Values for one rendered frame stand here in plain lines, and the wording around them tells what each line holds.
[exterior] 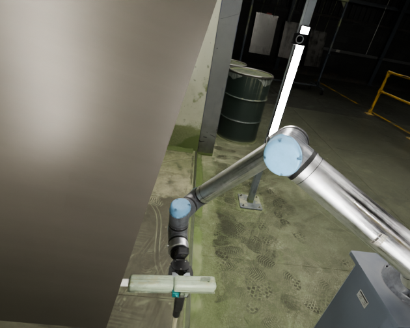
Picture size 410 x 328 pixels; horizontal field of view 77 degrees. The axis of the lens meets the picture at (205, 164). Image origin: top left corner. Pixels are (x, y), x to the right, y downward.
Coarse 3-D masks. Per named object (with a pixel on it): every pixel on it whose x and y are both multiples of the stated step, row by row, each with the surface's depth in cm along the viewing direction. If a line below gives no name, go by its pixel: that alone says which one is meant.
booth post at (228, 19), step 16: (224, 0) 225; (240, 0) 225; (224, 16) 231; (224, 32) 237; (224, 48) 244; (224, 64) 251; (224, 80) 258; (208, 96) 266; (208, 112) 274; (208, 128) 283; (208, 144) 293
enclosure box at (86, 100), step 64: (0, 0) 38; (64, 0) 39; (128, 0) 40; (192, 0) 41; (0, 64) 42; (64, 64) 43; (128, 64) 44; (192, 64) 46; (0, 128) 48; (64, 128) 49; (128, 128) 50; (0, 192) 54; (64, 192) 56; (128, 192) 58; (0, 256) 63; (64, 256) 66; (128, 256) 68; (0, 320) 76; (64, 320) 79
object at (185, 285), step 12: (132, 276) 90; (144, 276) 91; (156, 276) 92; (168, 276) 93; (180, 276) 94; (192, 276) 95; (204, 276) 96; (132, 288) 88; (144, 288) 89; (156, 288) 89; (168, 288) 90; (180, 288) 91; (192, 288) 92; (204, 288) 92; (180, 300) 96
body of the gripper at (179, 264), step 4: (176, 248) 110; (172, 252) 110; (172, 256) 111; (172, 260) 105; (176, 260) 105; (180, 260) 105; (184, 260) 105; (172, 264) 103; (176, 264) 103; (180, 264) 103; (184, 264) 104; (188, 264) 104; (172, 268) 101; (176, 268) 101; (180, 268) 102; (184, 268) 102; (188, 268) 102; (176, 272) 101; (180, 272) 102; (184, 272) 101
